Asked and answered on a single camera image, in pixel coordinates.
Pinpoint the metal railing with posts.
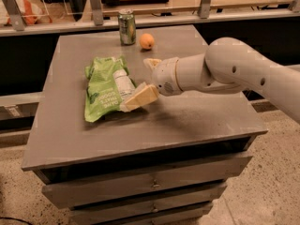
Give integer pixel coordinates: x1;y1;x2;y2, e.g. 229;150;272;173
1;0;299;37

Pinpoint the grey drawer cabinet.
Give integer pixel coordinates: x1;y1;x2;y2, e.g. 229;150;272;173
21;24;269;225

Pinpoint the top drawer with knob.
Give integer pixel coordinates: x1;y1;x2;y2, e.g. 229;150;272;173
42;152;252;208

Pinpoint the green soda can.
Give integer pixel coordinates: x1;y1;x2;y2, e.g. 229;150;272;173
118;8;136;45

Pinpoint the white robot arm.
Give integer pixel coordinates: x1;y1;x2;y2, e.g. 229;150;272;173
121;37;300;123

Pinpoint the orange fruit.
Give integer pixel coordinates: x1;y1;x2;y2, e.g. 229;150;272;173
139;34;155;50

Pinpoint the drawer with knob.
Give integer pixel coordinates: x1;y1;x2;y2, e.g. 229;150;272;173
42;152;252;208
68;181;228;225

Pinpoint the bottom drawer front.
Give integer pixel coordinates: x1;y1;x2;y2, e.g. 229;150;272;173
102;202;214;225

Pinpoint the orange white bag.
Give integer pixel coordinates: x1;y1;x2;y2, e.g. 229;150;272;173
0;0;53;26

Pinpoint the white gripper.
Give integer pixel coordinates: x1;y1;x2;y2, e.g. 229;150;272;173
120;57;182;113

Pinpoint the green rice chip bag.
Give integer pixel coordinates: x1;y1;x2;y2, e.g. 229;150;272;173
84;56;136;123

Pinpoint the middle drawer with knob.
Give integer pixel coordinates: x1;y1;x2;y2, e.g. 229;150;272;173
68;181;228;225

